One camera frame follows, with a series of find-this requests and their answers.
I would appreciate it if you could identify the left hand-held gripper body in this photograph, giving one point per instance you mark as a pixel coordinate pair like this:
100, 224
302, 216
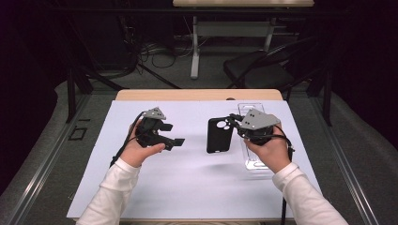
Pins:
151, 129

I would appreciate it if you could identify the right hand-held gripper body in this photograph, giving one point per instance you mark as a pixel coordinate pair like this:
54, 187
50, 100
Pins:
258, 125

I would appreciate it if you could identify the black phone case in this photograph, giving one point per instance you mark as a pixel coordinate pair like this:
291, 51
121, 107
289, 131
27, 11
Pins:
219, 137

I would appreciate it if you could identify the clear plastic packaging box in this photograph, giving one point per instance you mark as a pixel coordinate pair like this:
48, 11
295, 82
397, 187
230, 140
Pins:
254, 164

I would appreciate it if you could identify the person's left hand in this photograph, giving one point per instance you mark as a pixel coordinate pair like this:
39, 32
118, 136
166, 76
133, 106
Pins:
137, 153

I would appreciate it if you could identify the person's right hand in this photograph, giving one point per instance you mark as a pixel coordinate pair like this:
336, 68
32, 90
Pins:
272, 153

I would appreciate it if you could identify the wooden table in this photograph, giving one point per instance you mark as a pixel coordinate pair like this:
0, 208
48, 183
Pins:
187, 94

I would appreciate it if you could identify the white table mat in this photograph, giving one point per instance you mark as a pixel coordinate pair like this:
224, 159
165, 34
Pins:
187, 187

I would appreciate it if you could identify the black tripod leg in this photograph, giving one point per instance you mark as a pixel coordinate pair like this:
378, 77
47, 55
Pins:
159, 76

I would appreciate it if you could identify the black folding chair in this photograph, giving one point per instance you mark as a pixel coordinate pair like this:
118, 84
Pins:
256, 70

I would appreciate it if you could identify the black metal stand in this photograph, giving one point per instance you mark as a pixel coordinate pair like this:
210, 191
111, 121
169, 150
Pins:
327, 100
71, 93

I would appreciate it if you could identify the white-framed desk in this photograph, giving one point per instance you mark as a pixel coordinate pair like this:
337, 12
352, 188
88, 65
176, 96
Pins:
231, 28

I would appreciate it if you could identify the metal floor rail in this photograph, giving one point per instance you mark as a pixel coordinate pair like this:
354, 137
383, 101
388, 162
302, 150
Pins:
344, 162
47, 159

